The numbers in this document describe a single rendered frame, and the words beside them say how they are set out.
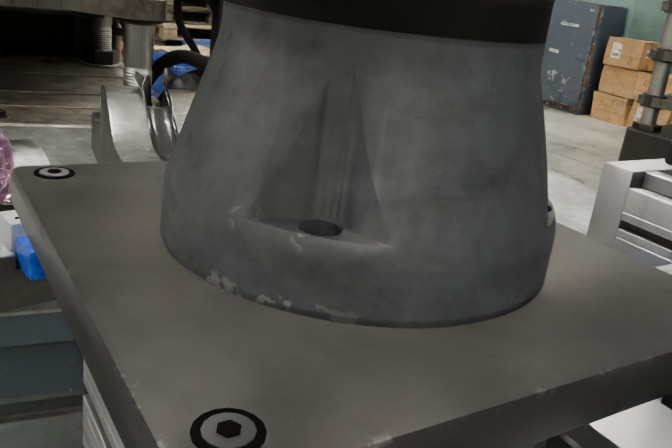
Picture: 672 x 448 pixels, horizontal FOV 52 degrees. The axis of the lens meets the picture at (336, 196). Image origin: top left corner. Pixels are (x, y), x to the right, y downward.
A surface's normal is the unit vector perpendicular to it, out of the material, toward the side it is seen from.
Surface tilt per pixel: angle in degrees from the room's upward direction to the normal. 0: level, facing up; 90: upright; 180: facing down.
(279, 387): 0
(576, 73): 90
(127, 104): 25
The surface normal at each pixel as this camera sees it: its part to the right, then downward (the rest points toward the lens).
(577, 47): -0.80, 0.09
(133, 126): 0.29, -0.69
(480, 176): 0.47, 0.03
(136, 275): 0.12, -0.94
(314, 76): -0.29, -0.05
